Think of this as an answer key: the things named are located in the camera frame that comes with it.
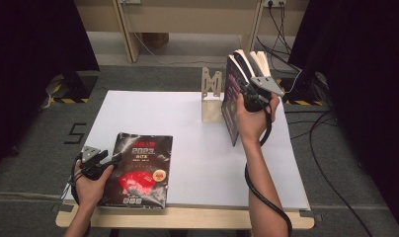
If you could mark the black corner bracket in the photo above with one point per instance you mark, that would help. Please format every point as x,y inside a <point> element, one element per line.
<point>64,208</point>
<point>316,218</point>

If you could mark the brown cardboard box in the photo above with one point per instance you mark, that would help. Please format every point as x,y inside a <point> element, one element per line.
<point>156,39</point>

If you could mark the black stand base striped tape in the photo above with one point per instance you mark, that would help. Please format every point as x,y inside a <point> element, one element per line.
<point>79,84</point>
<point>296,95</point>

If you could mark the white book with picture grid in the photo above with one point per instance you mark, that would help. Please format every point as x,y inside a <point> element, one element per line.
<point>261,64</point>

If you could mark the person's left hand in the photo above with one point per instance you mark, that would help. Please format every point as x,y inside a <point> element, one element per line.
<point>90,192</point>

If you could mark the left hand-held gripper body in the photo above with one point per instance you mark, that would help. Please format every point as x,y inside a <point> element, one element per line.
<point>90,166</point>

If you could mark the purple magazine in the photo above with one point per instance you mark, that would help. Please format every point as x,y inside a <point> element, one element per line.
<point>247,64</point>
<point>230,108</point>

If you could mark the black magazine with red print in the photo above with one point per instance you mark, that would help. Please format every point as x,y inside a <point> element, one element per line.
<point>141,164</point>

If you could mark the beige desk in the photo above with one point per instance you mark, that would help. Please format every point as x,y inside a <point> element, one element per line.
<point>187,16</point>

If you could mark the white board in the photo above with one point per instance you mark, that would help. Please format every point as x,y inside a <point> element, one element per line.
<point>154,112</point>

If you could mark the white power strip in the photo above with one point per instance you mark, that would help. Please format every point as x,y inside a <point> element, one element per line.
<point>130,1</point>

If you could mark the black curtain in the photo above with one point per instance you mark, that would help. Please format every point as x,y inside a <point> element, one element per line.
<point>23,65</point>
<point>368,82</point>

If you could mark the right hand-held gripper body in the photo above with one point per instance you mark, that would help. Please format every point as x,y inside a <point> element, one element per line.
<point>265,86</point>

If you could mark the white wall socket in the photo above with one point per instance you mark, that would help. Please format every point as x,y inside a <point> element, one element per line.
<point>275,3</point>

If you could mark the person's right hand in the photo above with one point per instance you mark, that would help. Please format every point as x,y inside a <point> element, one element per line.
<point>255,126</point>

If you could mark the wooden expandable book rack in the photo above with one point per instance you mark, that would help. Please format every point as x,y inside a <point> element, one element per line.
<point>211,112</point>

